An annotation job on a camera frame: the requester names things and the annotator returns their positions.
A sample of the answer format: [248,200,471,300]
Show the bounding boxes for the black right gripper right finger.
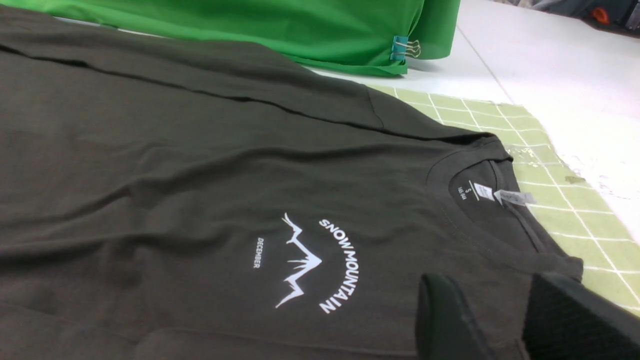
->
[522,273,640,360]

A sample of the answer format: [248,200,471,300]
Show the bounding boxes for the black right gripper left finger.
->
[414,273,496,360]

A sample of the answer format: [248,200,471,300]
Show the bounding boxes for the dark gray long-sleeve top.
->
[0,6,583,360]

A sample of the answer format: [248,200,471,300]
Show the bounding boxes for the light green checkered mat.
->
[374,85,640,316]

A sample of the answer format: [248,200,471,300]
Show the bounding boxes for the teal binder clip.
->
[390,35,422,61]

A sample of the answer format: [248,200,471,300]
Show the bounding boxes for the green backdrop cloth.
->
[1,0,461,78]

